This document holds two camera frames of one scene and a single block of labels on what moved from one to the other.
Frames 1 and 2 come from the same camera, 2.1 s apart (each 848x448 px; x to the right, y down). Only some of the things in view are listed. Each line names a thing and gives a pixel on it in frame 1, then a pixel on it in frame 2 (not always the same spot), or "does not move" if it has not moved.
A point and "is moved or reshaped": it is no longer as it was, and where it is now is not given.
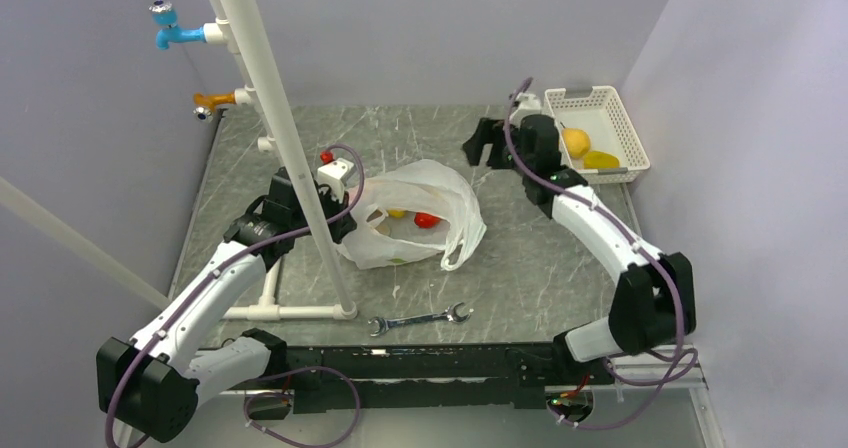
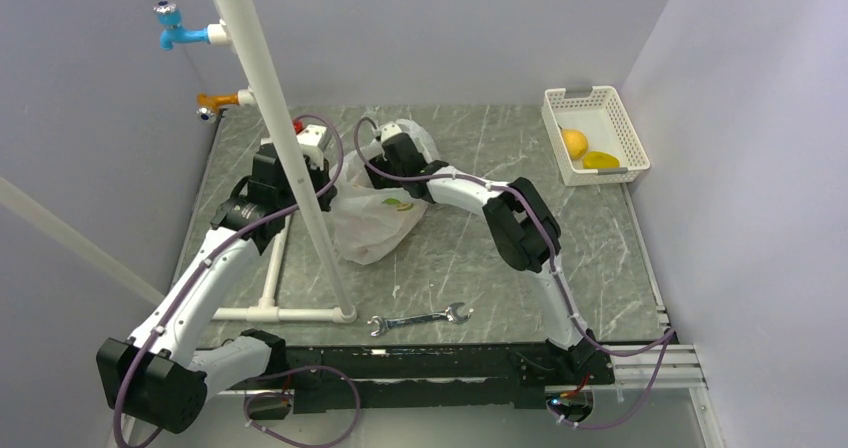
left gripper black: (341, 228) to (322, 177)
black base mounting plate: (477, 376) does not move
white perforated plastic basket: (598, 111) does not move
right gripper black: (488, 132) to (380, 168)
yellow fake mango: (596, 159) does not move
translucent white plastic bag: (416, 210) is moved or reshaped
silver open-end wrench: (449, 314) does not move
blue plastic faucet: (164, 14) does not move
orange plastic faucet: (206, 104) does not move
